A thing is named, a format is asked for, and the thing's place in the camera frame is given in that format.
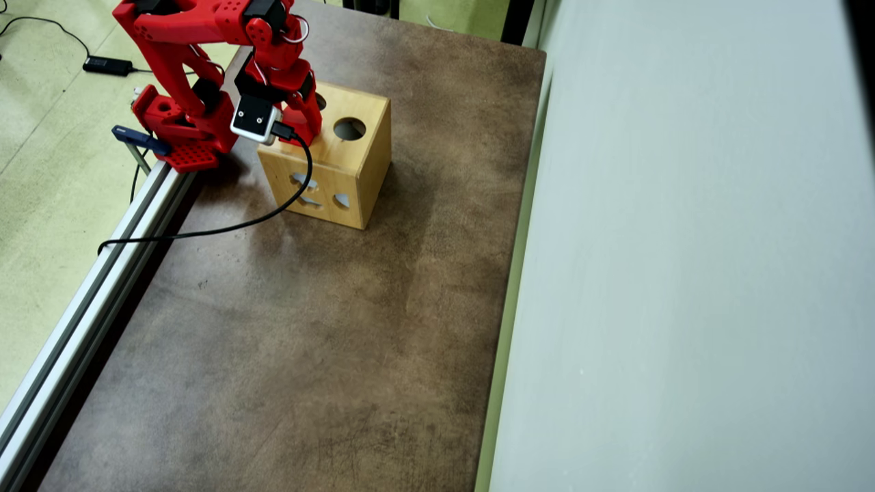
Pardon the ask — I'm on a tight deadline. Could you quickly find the black post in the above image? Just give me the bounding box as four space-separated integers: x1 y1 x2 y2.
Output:
501 0 535 45

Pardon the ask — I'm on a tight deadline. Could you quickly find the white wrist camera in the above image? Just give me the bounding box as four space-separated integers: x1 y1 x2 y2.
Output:
230 94 281 144

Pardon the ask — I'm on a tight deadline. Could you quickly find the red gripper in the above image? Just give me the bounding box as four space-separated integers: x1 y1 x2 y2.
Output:
234 58 323 148

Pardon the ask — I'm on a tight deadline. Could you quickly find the wooden shape sorter box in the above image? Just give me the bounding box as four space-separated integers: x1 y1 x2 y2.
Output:
257 82 392 230

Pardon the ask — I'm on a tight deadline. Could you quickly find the aluminium rail profile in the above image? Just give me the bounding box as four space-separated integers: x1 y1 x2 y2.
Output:
0 159 199 492

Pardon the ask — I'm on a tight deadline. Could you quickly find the black adapter cable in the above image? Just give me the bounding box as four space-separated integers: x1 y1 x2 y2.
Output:
0 15 93 59

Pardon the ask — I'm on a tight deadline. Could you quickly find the black camera cable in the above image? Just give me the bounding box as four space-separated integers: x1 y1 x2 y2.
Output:
98 122 314 255

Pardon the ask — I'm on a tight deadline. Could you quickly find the red robot base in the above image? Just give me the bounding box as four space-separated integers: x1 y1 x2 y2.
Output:
131 85 240 172

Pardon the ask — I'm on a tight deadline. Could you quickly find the black floor object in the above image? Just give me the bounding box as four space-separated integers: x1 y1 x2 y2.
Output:
342 0 401 18

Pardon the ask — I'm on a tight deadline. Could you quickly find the blue clamp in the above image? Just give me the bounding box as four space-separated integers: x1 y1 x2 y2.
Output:
111 125 172 175

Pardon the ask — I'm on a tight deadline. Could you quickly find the black power adapter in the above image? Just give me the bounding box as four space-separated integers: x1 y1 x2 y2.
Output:
83 56 134 76

